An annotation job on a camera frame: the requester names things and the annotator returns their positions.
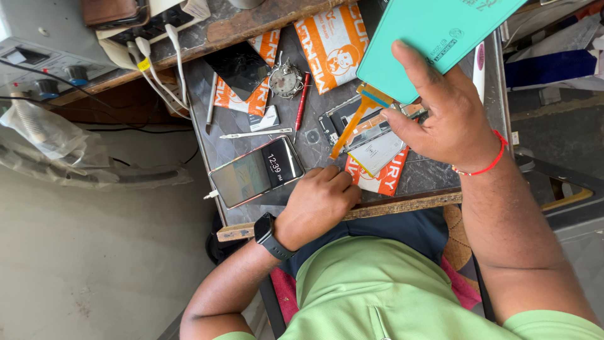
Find white cable yellow tag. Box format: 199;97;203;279
126;42;192;120

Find red thread bracelet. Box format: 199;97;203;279
451;130;509;177

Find white power strip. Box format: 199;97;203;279
97;0;211;71

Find grey flat phone battery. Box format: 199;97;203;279
361;131;407;178

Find small white black card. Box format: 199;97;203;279
248;105;280;133

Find long orange white packet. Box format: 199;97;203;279
213;29;281;117

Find woven seat cushion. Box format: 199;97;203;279
441;204;479;284

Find large orange white packet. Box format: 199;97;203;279
294;2;371;95

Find heap of papers and boxes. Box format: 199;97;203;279
500;0;604;93

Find red screwdriver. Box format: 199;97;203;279
293;72;312;145

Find black smartwatch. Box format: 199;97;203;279
254;212;299;261

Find black cracked glass screen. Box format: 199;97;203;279
204;42;272;102

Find smartphone with lit screen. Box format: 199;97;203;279
209;135;305;209

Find small orange white packet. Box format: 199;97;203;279
344;146;410;196

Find person's right hand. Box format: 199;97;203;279
380;40;503;173

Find teal display panel orange flex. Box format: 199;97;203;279
329;0;528;160

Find white charger cable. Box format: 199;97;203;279
134;37;189;111
164;24;188;107

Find opened phone frame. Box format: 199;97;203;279
318;94;428;154

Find grey power supply unit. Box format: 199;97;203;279
0;0;119;100

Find navy trousers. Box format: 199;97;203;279
278;208;449;279

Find green shirt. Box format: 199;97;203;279
212;236;604;340

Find person's left hand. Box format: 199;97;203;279
275;165;363;252

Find silver metal pry tool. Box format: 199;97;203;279
206;71;219;127

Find brown wallet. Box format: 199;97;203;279
79;0;151;30

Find white pen-shaped tool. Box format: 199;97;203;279
473;42;487;105

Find black wire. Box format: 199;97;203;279
85;124;201;166

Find round metal mechanism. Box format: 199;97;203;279
268;52;305;100

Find black yellow frame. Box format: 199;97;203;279
514;151;604;227

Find clear plastic bag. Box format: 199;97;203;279
0;92;194;192

